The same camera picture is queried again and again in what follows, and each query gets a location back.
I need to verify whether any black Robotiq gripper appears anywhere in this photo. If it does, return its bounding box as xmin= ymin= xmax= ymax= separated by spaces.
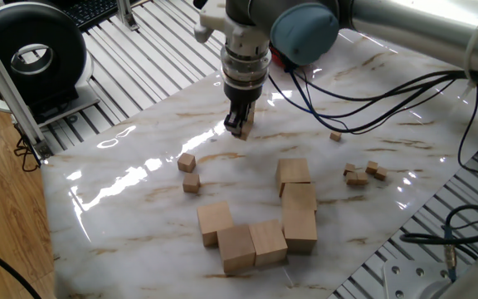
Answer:
xmin=223 ymin=81 xmax=265 ymax=137

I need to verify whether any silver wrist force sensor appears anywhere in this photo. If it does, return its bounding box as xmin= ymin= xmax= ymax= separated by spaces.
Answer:
xmin=220 ymin=45 xmax=272 ymax=91

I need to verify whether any black ring shaped device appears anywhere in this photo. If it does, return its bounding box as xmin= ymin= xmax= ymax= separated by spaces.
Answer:
xmin=0 ymin=2 xmax=101 ymax=128

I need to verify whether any black cable with metal plug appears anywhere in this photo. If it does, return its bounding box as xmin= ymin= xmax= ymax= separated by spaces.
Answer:
xmin=399 ymin=203 xmax=478 ymax=283

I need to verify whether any aluminium frame bar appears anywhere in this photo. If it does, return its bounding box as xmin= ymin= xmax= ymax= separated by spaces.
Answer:
xmin=0 ymin=16 xmax=54 ymax=161
xmin=116 ymin=0 xmax=140 ymax=32

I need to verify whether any black floor cable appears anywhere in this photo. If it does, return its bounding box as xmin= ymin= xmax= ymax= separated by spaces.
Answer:
xmin=0 ymin=234 xmax=43 ymax=299

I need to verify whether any large wooden cube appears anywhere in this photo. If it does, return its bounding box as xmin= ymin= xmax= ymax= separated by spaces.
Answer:
xmin=196 ymin=200 xmax=236 ymax=249
xmin=280 ymin=208 xmax=319 ymax=255
xmin=248 ymin=218 xmax=289 ymax=267
xmin=280 ymin=182 xmax=318 ymax=213
xmin=217 ymin=223 xmax=257 ymax=275
xmin=275 ymin=157 xmax=312 ymax=199

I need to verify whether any black computer keyboard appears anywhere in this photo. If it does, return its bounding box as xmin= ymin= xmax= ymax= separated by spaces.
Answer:
xmin=54 ymin=0 xmax=140 ymax=31

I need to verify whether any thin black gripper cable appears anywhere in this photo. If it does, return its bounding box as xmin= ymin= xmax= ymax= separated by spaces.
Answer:
xmin=267 ymin=70 xmax=458 ymax=121

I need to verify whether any thin black hanging wire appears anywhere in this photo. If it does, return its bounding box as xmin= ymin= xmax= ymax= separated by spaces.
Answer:
xmin=12 ymin=124 xmax=43 ymax=174

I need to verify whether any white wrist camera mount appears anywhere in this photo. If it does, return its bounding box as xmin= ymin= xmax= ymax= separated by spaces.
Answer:
xmin=193 ymin=3 xmax=273 ymax=57

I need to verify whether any black cable with bulky connector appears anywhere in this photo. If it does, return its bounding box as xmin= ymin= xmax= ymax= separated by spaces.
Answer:
xmin=284 ymin=66 xmax=478 ymax=136

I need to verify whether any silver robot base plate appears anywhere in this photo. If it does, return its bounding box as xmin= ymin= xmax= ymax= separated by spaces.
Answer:
xmin=382 ymin=259 xmax=451 ymax=299

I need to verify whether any red glossy bowl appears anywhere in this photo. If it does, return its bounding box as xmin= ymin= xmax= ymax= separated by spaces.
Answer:
xmin=270 ymin=46 xmax=290 ymax=70

